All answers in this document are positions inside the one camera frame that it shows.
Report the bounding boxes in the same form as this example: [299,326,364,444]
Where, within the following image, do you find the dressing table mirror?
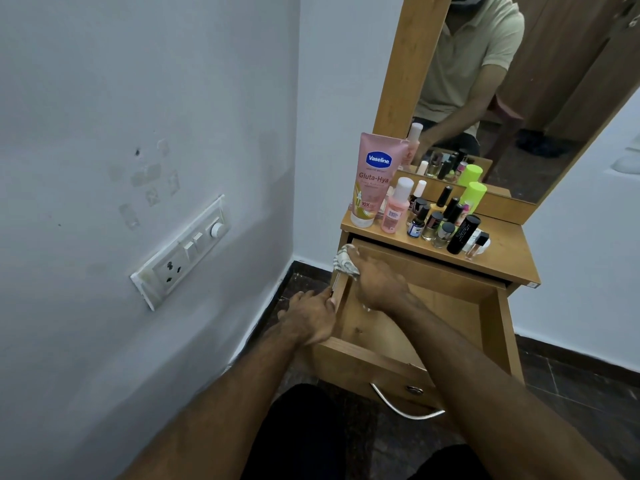
[399,0,640,205]

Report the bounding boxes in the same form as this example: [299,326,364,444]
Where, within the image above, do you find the person's right hand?
[347,246,412,315]

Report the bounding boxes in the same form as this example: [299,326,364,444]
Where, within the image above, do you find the white wall switch board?
[129,194,232,312]

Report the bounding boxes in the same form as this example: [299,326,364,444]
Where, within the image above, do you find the person's left forearm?
[117,328,311,480]

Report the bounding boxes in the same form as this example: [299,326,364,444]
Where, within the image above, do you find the person's legs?
[242,384,493,480]

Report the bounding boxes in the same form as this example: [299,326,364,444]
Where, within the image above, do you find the striped green white cloth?
[333,243,361,281]

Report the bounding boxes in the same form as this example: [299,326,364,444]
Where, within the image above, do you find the black lipstick tube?
[446,214,482,255]

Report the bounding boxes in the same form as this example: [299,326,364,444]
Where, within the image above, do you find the wooden drawer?
[309,237,526,421]

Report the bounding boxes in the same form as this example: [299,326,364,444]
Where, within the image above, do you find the pink bottle white cap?
[381,177,415,235]

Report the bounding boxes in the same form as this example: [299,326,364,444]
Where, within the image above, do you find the pink lotion tube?
[349,132,411,229]

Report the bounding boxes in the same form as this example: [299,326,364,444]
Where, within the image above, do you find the person's left hand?
[277,288,337,347]

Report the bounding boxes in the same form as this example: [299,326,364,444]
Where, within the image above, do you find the dark cap gold nail polish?
[421,211,445,241]

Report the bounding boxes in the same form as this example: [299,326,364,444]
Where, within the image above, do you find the person's right forearm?
[395,294,626,480]

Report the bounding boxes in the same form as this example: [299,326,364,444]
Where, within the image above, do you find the round white jar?
[462,228,492,257]

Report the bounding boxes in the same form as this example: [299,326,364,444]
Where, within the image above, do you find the wooden dressing table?
[339,0,640,295]

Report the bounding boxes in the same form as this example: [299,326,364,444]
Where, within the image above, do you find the blue label nail polish bottle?
[407,204,431,239]

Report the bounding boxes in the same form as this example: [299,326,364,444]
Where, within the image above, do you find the neon green tube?
[457,181,489,215]

